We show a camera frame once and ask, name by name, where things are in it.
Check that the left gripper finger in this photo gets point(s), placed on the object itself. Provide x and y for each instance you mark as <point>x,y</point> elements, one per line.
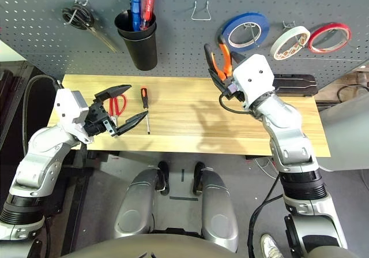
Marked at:
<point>115,91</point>
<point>132,122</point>

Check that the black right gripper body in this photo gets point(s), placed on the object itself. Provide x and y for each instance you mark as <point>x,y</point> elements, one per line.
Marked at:
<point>230,89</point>

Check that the orange black pliers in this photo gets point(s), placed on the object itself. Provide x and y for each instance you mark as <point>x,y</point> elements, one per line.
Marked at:
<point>226,64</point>

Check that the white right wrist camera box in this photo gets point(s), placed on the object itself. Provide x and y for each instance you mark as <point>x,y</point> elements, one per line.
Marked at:
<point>253,76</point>

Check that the silver double peg hook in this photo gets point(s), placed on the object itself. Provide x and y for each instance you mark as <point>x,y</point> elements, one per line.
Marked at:
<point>288,24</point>

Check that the olive robot torso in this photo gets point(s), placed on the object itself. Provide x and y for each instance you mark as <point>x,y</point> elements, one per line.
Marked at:
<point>150,248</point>

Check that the white tape roll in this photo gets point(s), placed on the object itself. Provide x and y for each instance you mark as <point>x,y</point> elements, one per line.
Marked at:
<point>278,46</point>

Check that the brown wooden side shelf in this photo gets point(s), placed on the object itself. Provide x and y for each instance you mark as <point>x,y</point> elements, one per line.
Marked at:
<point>357,76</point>

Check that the short black floor tape strip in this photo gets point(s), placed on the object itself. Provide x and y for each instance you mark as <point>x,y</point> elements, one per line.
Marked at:
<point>182,175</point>

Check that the silver blue tape hook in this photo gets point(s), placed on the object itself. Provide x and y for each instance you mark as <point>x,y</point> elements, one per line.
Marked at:
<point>253,33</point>

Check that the black tool case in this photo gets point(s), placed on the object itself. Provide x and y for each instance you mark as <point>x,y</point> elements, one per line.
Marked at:
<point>302,86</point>

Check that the grey rounded furniture panel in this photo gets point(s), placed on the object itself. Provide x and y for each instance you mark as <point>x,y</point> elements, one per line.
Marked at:
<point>346,131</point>

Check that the silver left robot leg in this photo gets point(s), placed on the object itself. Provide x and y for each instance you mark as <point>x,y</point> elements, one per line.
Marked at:
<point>135,203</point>

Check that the white sneaker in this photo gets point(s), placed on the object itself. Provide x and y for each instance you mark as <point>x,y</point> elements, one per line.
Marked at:
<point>269,246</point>

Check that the long black floor tape strip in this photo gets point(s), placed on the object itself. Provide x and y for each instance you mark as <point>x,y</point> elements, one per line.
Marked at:
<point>184,198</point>

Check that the black ribbed equipment case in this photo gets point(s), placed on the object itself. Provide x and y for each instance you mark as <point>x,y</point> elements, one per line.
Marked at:
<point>11,90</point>

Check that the orange black screwdriver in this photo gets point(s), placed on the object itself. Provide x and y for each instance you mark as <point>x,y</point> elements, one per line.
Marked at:
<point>144,96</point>

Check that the silver scissors peg hook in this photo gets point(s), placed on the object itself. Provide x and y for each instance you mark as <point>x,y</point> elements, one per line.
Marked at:
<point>73,15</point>

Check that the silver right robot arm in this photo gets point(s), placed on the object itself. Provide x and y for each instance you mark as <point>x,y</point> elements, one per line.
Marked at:
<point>285,131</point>

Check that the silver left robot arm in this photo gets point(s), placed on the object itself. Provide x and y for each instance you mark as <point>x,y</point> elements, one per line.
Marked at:
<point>40,160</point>

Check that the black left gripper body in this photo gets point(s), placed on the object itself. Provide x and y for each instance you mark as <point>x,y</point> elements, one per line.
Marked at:
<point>96,119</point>

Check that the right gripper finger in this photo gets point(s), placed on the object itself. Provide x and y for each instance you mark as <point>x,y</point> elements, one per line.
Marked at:
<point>237,58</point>
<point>216,79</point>

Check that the silver robot leg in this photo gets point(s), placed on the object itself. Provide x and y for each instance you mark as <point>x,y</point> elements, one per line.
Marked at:
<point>135,203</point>
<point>219,206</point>

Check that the red tape roll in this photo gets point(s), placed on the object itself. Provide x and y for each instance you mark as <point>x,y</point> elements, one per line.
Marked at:
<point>328,26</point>

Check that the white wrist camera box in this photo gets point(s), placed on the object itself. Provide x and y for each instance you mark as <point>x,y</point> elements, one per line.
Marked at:
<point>67,108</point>
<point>253,76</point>

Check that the silver right robot leg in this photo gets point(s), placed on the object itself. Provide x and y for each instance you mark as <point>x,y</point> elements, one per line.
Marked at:
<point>219,206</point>

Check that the blue pen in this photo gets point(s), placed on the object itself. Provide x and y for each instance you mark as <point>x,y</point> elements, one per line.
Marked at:
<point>135,9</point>

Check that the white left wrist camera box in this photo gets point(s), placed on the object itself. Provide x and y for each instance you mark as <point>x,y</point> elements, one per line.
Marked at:
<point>67,108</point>

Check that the grey perforated pegboard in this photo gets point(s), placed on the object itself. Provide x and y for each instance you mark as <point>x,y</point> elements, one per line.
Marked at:
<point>178,44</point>

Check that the black plastic cup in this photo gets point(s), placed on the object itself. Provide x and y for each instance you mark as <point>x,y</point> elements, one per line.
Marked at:
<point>122,22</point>
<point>142,56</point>

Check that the blue tape roll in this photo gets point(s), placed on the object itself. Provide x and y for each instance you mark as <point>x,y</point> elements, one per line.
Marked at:
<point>230,25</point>

